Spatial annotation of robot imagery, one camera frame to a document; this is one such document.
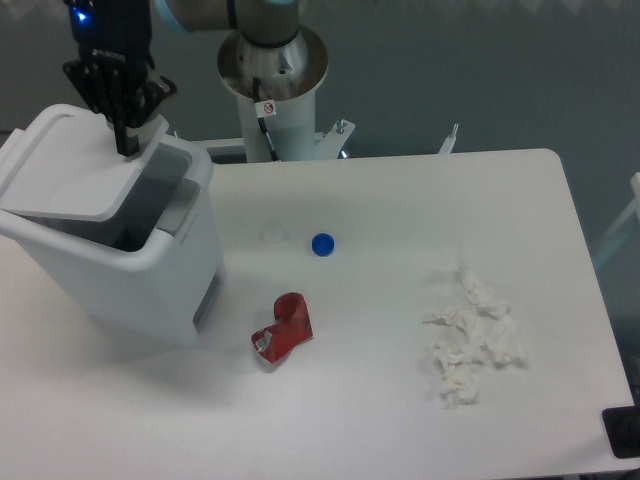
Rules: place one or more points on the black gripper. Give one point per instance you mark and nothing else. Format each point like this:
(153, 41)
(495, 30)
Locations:
(119, 32)

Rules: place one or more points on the white trash can lid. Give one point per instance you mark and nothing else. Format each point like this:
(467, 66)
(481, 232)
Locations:
(65, 165)

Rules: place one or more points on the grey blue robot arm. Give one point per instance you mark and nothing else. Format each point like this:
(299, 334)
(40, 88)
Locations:
(268, 24)

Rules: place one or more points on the white trash can body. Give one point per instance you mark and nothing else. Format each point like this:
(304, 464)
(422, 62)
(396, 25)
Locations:
(153, 266)

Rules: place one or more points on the blue bottle cap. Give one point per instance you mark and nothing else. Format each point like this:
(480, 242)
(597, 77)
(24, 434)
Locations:
(322, 244)

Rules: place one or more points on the crushed red can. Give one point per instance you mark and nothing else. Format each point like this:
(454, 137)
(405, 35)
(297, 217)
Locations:
(289, 328)

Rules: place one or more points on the crumpled white tissue paper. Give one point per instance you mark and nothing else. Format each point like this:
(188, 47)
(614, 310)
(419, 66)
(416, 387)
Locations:
(487, 334)

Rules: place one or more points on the black device at edge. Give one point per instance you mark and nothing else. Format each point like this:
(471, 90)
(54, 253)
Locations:
(622, 428)

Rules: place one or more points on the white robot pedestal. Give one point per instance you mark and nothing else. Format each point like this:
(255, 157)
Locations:
(275, 91)

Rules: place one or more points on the white table bracket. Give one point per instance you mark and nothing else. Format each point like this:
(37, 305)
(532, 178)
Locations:
(333, 144)
(450, 141)

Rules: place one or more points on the white table bracket right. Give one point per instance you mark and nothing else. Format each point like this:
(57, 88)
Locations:
(450, 141)

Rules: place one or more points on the white frame at right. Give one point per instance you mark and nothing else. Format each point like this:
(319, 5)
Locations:
(620, 231)

